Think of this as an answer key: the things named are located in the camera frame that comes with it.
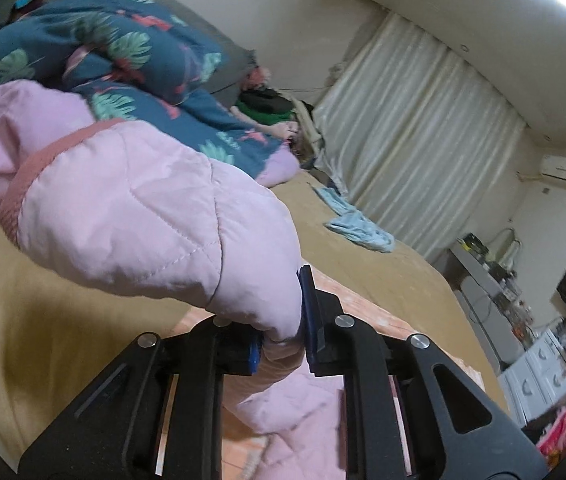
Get pink quilted jacket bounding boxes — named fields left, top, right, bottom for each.
left=0, top=80, right=345, bottom=479

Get pile of clothes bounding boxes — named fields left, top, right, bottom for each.
left=231, top=66, right=324, bottom=170

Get grey bench cushions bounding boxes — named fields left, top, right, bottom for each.
left=448, top=242, right=524, bottom=375

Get white drawer cabinet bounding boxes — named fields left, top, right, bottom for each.
left=498, top=328, right=566, bottom=428

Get tan bed sheet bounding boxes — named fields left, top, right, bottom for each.
left=0, top=172, right=504, bottom=468

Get pink red bag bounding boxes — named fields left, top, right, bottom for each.
left=537, top=408, right=566, bottom=469

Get cluttered grey side table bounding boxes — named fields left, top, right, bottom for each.
left=454, top=228, right=533, bottom=338

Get light blue garment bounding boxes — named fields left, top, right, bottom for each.
left=313, top=188, right=396, bottom=254

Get cream striped curtain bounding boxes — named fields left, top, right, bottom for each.
left=313, top=13, right=526, bottom=261

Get blue floral pink quilt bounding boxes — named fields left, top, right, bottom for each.
left=72, top=80, right=300, bottom=188

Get blue floral pillow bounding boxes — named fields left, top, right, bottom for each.
left=0, top=0, right=223, bottom=104

